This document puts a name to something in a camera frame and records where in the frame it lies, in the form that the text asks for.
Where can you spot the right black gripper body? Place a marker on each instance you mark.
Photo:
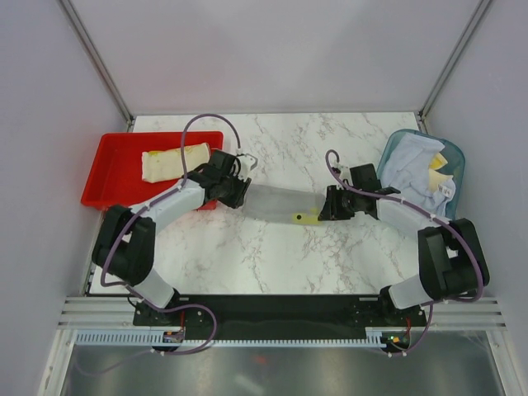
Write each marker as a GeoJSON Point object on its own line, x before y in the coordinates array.
{"type": "Point", "coordinates": [346, 200]}

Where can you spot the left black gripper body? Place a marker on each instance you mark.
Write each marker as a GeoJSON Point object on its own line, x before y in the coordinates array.
{"type": "Point", "coordinates": [233, 173]}

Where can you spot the grey towel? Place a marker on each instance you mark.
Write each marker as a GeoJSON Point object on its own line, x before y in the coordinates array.
{"type": "Point", "coordinates": [283, 206]}

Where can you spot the yellow green patterned towel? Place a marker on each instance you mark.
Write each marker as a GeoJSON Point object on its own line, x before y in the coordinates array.
{"type": "Point", "coordinates": [162, 166]}

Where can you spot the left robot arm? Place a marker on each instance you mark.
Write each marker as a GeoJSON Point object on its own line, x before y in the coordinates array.
{"type": "Point", "coordinates": [125, 245]}

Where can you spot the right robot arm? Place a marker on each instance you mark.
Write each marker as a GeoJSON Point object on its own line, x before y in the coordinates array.
{"type": "Point", "coordinates": [450, 261]}

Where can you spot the light blue towel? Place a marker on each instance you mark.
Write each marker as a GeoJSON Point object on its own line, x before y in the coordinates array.
{"type": "Point", "coordinates": [406, 169]}

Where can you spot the yellow towel in basket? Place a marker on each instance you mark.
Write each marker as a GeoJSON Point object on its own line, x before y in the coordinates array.
{"type": "Point", "coordinates": [435, 178]}

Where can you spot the teal plastic basket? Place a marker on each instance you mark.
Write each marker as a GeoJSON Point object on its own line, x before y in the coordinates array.
{"type": "Point", "coordinates": [451, 152]}

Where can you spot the red plastic tray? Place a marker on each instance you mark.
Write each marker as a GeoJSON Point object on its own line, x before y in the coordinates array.
{"type": "Point", "coordinates": [116, 173]}

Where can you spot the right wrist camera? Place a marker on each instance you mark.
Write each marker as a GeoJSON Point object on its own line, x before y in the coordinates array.
{"type": "Point", "coordinates": [343, 172]}

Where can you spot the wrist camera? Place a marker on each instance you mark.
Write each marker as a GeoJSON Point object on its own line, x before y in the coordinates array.
{"type": "Point", "coordinates": [343, 172]}
{"type": "Point", "coordinates": [247, 163]}

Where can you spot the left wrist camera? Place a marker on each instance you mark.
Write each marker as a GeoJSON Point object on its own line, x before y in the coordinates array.
{"type": "Point", "coordinates": [247, 163]}

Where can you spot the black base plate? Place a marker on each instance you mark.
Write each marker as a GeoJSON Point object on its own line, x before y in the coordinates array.
{"type": "Point", "coordinates": [291, 317]}

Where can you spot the white slotted cable duct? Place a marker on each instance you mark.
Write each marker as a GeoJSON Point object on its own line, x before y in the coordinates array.
{"type": "Point", "coordinates": [160, 338]}

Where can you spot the aluminium rail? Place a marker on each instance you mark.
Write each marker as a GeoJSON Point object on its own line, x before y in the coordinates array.
{"type": "Point", "coordinates": [107, 312]}

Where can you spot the right aluminium frame post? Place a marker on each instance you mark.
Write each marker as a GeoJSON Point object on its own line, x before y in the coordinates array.
{"type": "Point", "coordinates": [462, 44]}

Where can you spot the aluminium frame post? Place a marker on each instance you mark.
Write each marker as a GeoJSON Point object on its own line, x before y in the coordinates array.
{"type": "Point", "coordinates": [90, 49]}
{"type": "Point", "coordinates": [462, 44]}

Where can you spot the left aluminium frame post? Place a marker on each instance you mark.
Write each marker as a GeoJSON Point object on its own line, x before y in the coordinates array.
{"type": "Point", "coordinates": [90, 49]}

